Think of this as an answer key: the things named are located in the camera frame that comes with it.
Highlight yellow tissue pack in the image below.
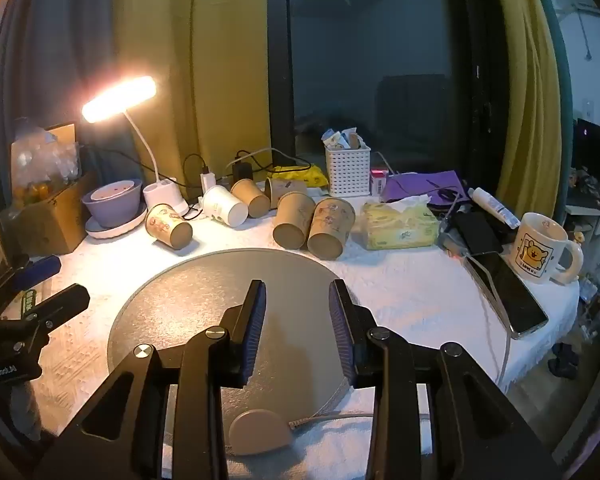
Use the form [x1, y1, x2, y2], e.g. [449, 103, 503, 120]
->
[362, 194, 440, 251]

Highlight black smartphone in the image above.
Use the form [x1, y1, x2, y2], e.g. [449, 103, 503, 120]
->
[464, 251, 550, 341]

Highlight clear plastic bag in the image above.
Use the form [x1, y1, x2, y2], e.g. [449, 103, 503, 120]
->
[10, 117, 84, 207]

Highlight yellow curtain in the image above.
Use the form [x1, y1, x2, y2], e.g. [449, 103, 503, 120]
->
[111, 0, 274, 192]
[487, 0, 557, 222]

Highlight white tube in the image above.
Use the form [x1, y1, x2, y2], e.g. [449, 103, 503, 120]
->
[467, 186, 522, 229]

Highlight brown printed paper cup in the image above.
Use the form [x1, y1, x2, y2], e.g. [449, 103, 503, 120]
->
[145, 203, 194, 251]
[307, 197, 356, 261]
[272, 191, 316, 250]
[230, 178, 272, 219]
[264, 176, 309, 206]

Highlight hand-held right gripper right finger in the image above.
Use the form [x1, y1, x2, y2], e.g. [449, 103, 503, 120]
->
[328, 279, 565, 480]

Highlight packets in basket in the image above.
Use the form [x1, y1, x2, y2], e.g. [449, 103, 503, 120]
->
[321, 128, 365, 151]

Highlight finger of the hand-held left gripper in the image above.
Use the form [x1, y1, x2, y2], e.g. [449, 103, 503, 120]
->
[0, 255, 62, 308]
[22, 284, 91, 335]

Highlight cardboard box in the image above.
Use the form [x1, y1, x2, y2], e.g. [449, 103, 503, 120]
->
[0, 122, 99, 256]

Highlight yellow snack bag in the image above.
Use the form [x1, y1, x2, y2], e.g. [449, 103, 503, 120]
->
[267, 164, 330, 189]

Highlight white plastic basket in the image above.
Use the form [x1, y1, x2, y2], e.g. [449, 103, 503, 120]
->
[325, 142, 372, 198]

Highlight white desk lamp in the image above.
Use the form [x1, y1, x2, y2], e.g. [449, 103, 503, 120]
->
[81, 76, 190, 217]

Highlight beige round charger puck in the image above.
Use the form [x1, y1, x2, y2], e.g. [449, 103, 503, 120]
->
[228, 408, 294, 456]

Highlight purple cloth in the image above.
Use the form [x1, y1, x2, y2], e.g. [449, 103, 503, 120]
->
[381, 170, 474, 207]

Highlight white paper cup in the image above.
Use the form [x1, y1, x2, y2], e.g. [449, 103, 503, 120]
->
[201, 186, 250, 227]

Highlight grey round mat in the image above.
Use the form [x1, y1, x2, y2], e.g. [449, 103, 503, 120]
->
[106, 247, 377, 453]

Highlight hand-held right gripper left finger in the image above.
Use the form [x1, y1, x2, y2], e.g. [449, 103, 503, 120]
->
[32, 279, 268, 480]

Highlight white phone cable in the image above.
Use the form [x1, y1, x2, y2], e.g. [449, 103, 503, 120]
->
[462, 252, 512, 392]

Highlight white plate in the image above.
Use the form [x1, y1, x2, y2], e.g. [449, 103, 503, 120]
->
[85, 204, 148, 240]

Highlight purple bowl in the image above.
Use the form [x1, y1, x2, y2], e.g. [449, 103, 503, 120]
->
[81, 178, 145, 229]

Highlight cream cat print mug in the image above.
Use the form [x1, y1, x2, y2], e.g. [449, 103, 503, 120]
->
[511, 212, 585, 286]

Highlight white charger puck cable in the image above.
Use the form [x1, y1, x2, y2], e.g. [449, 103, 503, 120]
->
[289, 394, 431, 431]

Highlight grey curtain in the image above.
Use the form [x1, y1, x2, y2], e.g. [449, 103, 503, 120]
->
[0, 0, 117, 183]

